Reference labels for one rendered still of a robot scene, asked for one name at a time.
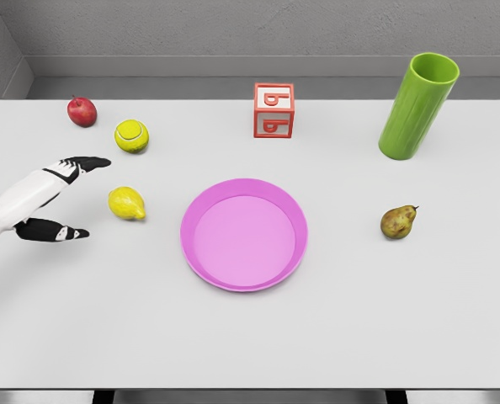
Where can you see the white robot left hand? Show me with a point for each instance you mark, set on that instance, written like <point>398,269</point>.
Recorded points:
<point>31,189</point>

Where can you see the yellow lemon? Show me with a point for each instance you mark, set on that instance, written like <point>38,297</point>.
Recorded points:
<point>126,203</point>

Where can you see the pink round plate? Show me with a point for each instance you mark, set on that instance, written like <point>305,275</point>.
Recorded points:
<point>243,235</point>

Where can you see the red apple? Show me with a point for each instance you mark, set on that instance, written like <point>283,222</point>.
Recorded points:
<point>82,111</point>

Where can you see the yellow tennis ball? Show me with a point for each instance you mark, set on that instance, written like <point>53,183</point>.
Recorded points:
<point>131,136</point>

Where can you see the red letter block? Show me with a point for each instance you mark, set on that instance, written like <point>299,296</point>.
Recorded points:
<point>274,110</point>

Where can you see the brown-green pear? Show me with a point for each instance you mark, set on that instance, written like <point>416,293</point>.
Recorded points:
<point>397,222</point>

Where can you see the tall green cup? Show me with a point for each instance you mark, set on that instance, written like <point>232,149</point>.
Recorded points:
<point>418,105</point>

